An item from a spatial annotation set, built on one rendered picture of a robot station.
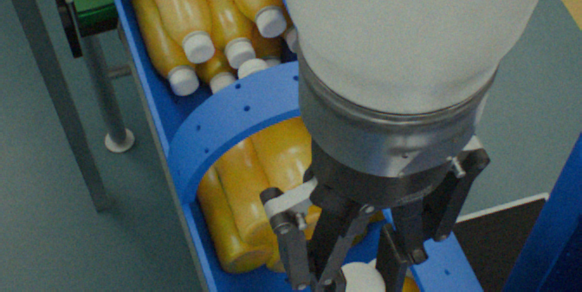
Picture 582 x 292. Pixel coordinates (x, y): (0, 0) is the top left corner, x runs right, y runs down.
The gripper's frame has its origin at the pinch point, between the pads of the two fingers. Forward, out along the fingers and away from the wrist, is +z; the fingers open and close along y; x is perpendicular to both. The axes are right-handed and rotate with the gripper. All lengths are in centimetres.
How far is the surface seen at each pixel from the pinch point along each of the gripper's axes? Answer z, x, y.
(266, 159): 29.4, 28.4, 1.9
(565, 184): 52, 23, 45
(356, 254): 49, 22, 12
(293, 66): 22.8, 35.3, 7.7
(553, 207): 59, 23, 45
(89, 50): 103, 114, -15
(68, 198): 146, 103, -31
